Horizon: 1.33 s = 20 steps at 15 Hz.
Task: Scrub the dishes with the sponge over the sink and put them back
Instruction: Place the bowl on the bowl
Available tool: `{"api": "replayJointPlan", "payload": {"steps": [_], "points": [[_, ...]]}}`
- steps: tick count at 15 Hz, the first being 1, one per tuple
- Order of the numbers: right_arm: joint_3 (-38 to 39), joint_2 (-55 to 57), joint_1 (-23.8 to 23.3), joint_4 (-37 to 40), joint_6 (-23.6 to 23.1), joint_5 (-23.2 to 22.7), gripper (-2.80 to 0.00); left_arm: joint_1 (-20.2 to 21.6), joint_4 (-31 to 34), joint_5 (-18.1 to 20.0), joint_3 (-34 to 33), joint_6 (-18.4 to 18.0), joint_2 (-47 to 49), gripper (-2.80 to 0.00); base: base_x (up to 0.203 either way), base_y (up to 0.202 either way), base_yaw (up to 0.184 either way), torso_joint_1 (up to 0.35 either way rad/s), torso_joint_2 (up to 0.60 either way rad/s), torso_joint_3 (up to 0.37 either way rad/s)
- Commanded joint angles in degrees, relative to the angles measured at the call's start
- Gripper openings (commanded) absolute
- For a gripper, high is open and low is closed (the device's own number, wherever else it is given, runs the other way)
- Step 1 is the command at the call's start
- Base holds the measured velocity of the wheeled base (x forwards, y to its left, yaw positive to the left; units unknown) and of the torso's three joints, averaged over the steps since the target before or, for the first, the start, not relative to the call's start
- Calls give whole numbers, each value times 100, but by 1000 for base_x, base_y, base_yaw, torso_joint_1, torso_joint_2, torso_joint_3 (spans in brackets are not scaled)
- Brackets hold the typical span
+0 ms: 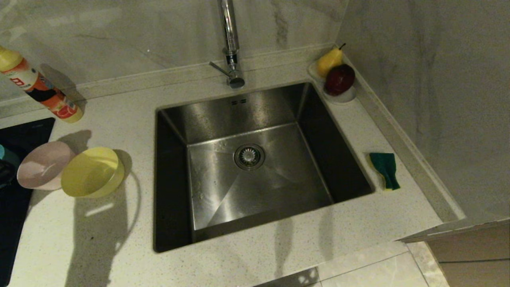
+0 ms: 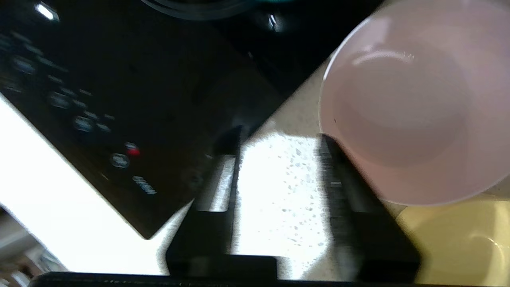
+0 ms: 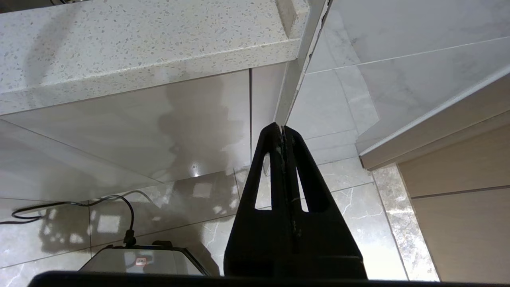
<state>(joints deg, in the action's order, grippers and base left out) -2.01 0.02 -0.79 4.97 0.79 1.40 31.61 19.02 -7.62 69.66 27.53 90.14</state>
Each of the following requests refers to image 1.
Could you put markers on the yellow-capped orange dish soap bottle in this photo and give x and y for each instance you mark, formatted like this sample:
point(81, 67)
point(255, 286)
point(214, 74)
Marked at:
point(28, 77)

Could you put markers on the yellow pear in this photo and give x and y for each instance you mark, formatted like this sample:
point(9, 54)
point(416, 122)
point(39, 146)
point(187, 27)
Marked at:
point(328, 61)

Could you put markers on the small white dish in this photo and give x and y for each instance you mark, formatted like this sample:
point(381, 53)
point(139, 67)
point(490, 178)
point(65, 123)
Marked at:
point(312, 71)
point(342, 98)

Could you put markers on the chrome faucet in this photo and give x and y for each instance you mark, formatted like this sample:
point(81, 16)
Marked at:
point(230, 36)

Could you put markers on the round metal drain strainer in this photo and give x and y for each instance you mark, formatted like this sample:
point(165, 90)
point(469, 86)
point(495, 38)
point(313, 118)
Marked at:
point(250, 156)

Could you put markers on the yellow plastic bowl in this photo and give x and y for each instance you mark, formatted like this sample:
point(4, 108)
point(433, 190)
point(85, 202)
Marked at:
point(91, 173)

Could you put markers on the green and yellow sponge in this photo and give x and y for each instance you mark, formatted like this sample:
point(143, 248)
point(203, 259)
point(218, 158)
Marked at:
point(384, 165)

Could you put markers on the stainless steel sink basin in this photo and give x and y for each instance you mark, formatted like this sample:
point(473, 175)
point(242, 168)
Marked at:
point(279, 167)

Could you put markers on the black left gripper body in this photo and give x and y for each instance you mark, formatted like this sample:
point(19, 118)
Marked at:
point(6, 173)

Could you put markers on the dark red apple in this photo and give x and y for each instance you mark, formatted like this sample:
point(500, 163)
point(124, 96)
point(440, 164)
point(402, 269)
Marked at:
point(339, 79)

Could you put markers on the pink plastic bowl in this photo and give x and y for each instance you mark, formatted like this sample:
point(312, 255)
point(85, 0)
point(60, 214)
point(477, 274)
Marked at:
point(42, 165)

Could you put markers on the black induction cooktop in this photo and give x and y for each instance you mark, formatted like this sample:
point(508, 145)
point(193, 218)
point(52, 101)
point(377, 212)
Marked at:
point(16, 223)

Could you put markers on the blue plastic bowl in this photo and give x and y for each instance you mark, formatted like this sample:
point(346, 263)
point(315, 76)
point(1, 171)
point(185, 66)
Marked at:
point(8, 157)

